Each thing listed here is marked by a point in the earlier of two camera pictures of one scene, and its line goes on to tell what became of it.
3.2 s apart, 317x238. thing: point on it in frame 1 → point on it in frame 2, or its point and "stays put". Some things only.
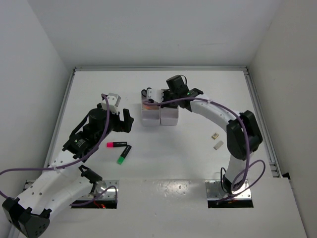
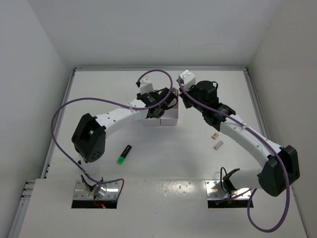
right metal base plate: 214,190 stays put
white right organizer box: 169,116 stays put
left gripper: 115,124 → 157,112
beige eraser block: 218,145 stays put
